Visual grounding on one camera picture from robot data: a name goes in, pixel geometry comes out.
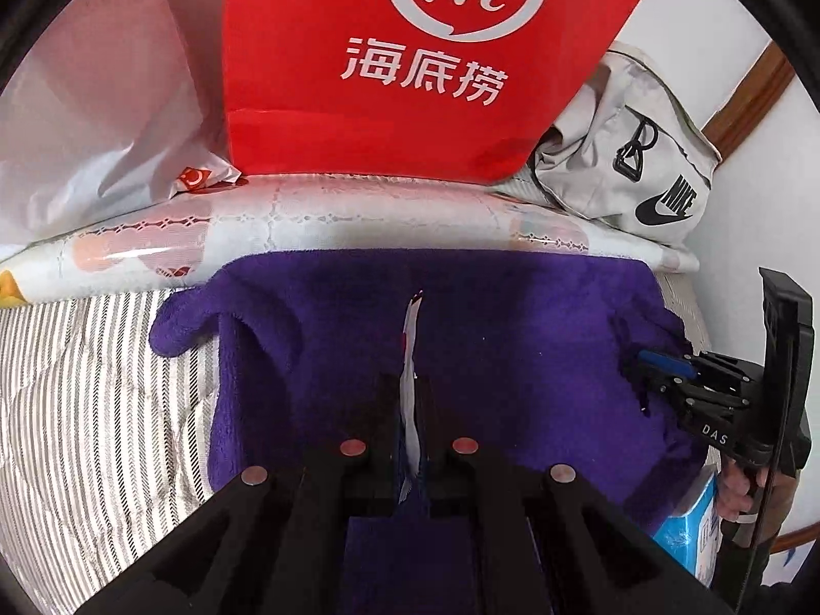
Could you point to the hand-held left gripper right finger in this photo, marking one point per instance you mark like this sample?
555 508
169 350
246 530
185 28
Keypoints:
432 410

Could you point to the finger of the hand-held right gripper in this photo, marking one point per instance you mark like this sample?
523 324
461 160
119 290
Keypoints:
672 392
666 362

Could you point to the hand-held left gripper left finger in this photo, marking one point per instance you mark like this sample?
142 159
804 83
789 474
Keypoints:
386 410

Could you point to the purple plush towel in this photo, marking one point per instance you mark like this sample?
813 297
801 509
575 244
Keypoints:
512 333

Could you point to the person's right forearm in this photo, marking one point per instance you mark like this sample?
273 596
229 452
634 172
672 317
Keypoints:
753 564

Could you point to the person's right hand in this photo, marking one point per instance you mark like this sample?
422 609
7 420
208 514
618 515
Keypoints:
737 490

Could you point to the blue tissue box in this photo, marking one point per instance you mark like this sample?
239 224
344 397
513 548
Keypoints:
695 532

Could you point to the white floral mat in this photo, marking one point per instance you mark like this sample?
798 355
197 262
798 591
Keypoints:
359 211

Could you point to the grey fabric bag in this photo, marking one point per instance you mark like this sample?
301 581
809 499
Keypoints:
596 166

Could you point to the grey striped bed sheet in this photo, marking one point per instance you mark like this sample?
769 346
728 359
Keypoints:
83 397

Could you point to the red paper bag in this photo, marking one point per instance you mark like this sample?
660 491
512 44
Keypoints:
288 77

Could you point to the white plastic bag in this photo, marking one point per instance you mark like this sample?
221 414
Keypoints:
96 109

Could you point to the brown wooden door frame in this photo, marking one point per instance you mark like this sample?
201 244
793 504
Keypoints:
753 93

